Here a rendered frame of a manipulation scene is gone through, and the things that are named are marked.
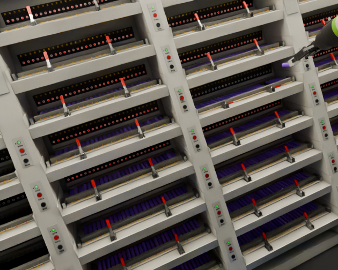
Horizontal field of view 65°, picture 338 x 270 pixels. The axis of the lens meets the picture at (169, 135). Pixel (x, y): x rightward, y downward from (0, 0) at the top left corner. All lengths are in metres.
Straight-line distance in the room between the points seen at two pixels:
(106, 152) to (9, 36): 0.59
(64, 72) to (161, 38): 0.44
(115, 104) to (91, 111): 0.10
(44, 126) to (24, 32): 0.38
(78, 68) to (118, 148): 0.37
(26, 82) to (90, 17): 0.38
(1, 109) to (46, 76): 0.21
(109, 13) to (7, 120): 0.60
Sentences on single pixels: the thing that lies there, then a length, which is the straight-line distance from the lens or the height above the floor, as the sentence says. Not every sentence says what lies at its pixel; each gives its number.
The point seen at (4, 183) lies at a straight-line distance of 1.29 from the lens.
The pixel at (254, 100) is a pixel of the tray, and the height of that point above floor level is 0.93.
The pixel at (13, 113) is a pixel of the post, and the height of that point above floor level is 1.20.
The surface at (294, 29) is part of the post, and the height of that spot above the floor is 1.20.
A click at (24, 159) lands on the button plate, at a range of 1.20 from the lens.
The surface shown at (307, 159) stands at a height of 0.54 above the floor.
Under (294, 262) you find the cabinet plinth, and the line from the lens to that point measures 1.73.
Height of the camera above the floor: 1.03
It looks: 6 degrees down
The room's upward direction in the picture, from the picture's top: 18 degrees counter-clockwise
